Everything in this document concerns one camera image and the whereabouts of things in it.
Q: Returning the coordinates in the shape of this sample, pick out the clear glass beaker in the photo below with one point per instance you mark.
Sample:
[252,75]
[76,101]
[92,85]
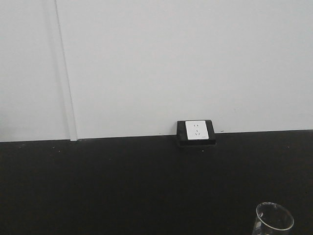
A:
[272,219]

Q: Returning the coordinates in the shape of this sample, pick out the black and white socket box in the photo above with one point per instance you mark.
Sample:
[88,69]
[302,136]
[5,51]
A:
[194,133]

